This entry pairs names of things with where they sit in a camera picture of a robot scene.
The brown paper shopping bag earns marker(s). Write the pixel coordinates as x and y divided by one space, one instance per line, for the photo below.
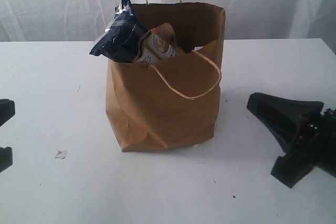
174 102

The small torn label scrap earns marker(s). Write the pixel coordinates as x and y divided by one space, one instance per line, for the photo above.
61 155

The small blue white milk carton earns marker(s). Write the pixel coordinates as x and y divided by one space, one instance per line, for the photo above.
198 48

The dark blue noodle packet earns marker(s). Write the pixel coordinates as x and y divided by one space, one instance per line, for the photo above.
126 40

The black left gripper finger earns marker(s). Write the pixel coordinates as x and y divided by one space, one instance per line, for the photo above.
7 110
6 158

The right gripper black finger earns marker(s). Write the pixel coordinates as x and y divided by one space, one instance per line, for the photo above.
294 165
291 122

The white backdrop curtain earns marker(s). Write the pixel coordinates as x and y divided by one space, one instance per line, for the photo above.
60 6

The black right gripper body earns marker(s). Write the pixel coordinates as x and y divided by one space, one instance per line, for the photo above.
318 150

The brown kraft stand-up pouch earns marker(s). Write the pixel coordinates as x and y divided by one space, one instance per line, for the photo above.
166 32

